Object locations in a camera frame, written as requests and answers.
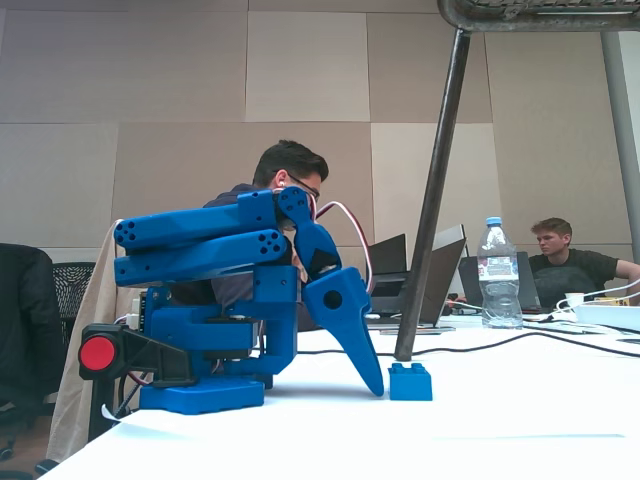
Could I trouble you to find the silver open laptop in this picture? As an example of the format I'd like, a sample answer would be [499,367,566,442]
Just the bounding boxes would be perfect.
[367,224,470,333]

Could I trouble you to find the beige jacket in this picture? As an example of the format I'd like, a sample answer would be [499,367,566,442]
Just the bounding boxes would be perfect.
[46,218,151,464]

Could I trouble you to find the man with glasses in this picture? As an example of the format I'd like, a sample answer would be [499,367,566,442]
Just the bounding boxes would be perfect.
[169,139,331,334]

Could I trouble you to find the black clamp with red knob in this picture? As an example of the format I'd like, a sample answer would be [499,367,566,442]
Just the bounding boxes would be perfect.
[78,322,197,454]

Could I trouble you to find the red white servo cable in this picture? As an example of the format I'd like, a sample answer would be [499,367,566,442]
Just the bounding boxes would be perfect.
[309,192,375,295]

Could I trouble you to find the white flat box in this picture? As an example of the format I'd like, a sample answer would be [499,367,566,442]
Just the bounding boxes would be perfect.
[573,303,640,332]

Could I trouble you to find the clear plastic water bottle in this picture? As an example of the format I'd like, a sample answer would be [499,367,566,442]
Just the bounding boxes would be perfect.
[476,216,525,331]

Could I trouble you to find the black open laptop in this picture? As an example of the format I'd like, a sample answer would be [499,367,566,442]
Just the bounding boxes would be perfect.
[458,251,545,315]

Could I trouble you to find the motor controller board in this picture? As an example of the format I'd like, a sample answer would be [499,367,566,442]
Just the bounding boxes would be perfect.
[130,288,152,332]

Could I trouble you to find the man in dark t-shirt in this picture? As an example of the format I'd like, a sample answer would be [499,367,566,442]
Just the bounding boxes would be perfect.
[528,217,640,309]

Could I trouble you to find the blue toy brick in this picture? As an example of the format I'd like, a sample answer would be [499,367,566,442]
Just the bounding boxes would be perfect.
[388,362,434,402]

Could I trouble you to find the grey metal pole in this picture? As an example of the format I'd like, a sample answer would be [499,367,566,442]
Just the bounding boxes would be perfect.
[599,30,640,251]

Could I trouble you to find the black padded office chair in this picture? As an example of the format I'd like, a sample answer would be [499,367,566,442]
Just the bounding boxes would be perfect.
[0,242,55,464]

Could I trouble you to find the black mesh chair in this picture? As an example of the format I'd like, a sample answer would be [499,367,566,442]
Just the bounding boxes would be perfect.
[51,261,97,347]

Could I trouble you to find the black cable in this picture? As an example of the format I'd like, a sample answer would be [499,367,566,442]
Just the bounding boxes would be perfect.
[297,330,640,359]

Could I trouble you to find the dark metal frame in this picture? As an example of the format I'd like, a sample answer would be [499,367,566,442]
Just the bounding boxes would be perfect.
[393,0,640,363]

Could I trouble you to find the white cables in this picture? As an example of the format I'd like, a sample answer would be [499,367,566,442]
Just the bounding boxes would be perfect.
[552,278,640,324]

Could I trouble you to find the dark open laptop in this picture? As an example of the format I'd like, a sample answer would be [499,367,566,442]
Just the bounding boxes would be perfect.
[367,233,417,317]

